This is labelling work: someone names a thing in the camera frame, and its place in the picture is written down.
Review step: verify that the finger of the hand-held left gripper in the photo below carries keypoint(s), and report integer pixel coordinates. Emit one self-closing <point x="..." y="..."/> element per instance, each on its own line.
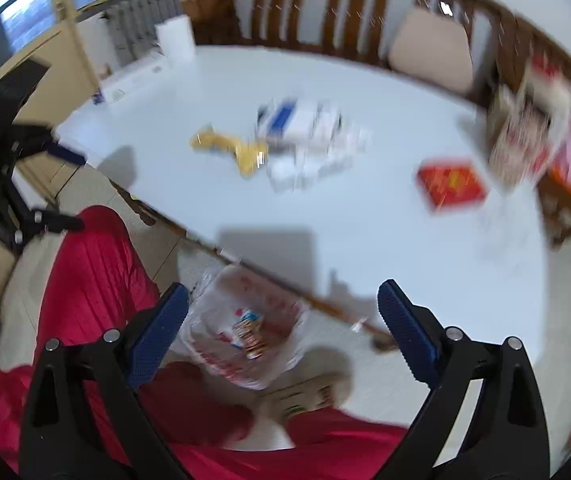
<point x="60" y="223"/>
<point x="65" y="152"/>

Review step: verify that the yellow wrapper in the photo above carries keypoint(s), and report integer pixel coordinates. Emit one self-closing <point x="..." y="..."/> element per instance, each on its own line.
<point x="230" y="150"/>

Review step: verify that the colourful snack packet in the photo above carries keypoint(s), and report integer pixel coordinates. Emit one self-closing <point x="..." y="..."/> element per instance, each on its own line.
<point x="250" y="332"/>

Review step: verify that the red packet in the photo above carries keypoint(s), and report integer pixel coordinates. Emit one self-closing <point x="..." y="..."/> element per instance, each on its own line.
<point x="450" y="182"/>

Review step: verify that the clear plastic bag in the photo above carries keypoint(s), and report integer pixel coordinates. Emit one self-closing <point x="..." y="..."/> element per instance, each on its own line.
<point x="215" y="310"/>

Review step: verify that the glass window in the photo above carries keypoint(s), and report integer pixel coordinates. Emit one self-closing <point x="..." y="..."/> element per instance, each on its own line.
<point x="20" y="10"/>

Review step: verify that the beige seat cushion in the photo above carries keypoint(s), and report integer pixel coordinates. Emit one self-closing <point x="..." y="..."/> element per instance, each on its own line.
<point x="433" y="55"/>

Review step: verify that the blue and white box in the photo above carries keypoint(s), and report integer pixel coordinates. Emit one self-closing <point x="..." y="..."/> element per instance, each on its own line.
<point x="285" y="117"/>

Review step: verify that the white paper towel roll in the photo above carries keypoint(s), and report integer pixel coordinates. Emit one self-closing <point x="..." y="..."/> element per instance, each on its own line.
<point x="175" y="40"/>

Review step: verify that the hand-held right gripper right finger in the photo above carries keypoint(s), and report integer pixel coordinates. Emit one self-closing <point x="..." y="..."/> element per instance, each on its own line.
<point x="408" y="332"/>

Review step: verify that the white tissue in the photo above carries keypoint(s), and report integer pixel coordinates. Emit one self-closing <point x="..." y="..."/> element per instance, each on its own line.
<point x="310" y="165"/>

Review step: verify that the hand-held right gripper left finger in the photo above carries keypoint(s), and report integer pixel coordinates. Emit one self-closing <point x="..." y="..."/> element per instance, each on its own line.
<point x="160" y="335"/>

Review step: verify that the red checkered noodle cup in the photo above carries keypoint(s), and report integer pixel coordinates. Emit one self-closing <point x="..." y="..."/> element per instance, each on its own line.
<point x="520" y="145"/>

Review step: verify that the red pants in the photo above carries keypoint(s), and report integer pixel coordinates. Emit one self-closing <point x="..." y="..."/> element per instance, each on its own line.
<point x="90" y="270"/>

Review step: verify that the grey radiator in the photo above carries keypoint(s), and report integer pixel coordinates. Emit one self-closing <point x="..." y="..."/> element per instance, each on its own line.
<point x="138" y="20"/>

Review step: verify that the white carton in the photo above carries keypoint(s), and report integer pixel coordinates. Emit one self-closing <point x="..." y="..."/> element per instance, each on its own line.
<point x="135" y="77"/>

